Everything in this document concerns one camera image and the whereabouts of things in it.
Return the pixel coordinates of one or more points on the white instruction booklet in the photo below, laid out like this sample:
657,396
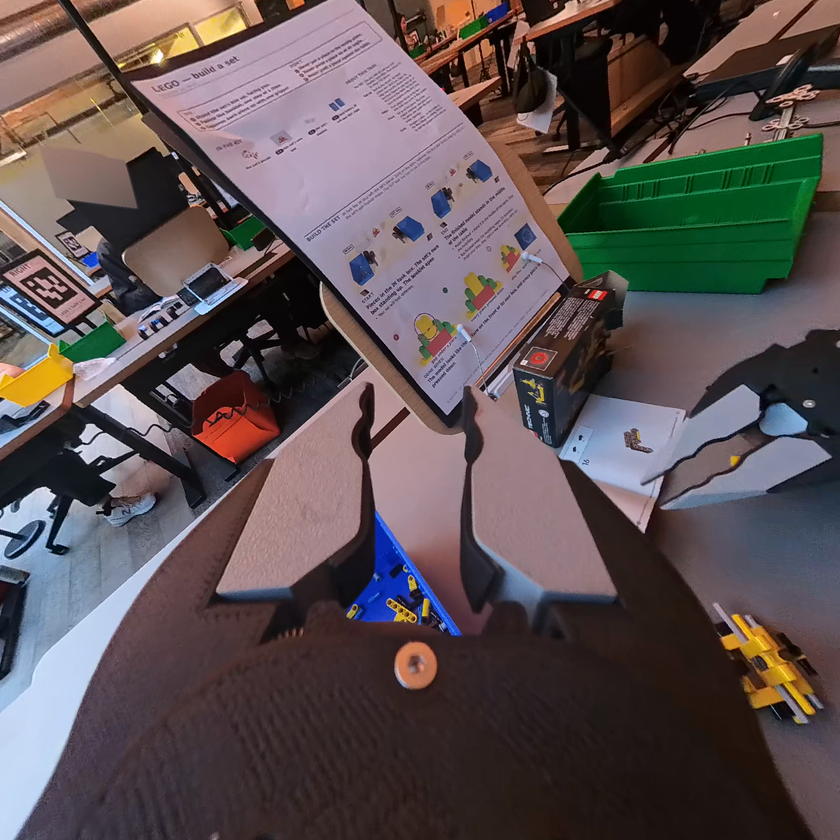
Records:
617,472

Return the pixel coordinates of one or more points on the yellow plastic bin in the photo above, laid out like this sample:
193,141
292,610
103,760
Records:
36,380

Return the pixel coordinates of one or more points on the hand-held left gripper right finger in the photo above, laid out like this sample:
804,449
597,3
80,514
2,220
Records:
535,518

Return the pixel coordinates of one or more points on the black office chair base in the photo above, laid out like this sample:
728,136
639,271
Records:
46,499

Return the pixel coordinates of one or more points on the small green bin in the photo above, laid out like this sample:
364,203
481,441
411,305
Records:
98,342

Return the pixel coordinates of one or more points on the black monitor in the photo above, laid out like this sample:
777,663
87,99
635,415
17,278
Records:
787,79

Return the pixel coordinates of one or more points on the printed tag sign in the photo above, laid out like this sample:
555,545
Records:
49,289

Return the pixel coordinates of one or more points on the blue parts box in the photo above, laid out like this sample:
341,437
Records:
387,551

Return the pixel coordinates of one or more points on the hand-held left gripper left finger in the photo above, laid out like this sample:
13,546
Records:
308,499

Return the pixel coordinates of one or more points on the tablet device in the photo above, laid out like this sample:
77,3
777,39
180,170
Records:
208,283

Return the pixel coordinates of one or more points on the yellow black lego model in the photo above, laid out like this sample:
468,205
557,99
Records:
771,663

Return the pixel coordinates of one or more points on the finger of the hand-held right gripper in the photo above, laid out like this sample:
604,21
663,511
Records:
748,476
718,417

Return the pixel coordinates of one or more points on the green plastic bin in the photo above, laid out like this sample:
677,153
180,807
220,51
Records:
689,272
689,233
689,177

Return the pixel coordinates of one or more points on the beige chair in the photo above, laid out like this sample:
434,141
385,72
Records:
180,246

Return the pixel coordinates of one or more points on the black lego box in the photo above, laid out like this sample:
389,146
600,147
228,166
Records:
571,361

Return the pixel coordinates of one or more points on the white sneaker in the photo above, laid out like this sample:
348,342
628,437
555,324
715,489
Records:
131,510

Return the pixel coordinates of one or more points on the pile of small lego pieces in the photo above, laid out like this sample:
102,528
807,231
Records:
407,600

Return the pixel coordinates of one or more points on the white desk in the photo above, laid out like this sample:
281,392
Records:
164,341

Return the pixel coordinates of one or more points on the dark backpack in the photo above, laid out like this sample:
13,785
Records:
530,75

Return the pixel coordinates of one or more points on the orange bag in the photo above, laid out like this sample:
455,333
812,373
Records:
236,420

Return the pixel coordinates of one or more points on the printed instruction sheet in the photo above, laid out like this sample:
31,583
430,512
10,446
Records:
367,197

